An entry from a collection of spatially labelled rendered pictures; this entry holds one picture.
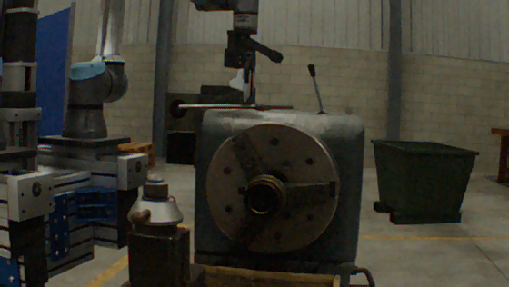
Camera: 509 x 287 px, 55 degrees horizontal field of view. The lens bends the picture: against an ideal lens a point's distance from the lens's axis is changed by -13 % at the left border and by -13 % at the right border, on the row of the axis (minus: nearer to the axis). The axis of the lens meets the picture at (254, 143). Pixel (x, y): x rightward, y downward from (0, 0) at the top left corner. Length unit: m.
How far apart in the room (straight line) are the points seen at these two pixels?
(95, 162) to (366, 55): 10.04
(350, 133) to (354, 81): 9.91
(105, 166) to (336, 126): 0.65
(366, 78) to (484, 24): 3.06
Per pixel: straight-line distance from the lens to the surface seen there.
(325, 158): 1.29
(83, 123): 1.62
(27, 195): 1.16
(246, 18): 1.61
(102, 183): 1.59
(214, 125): 1.48
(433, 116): 11.53
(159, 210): 0.74
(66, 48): 6.20
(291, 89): 11.35
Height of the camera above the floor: 1.29
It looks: 5 degrees down
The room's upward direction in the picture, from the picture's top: 2 degrees clockwise
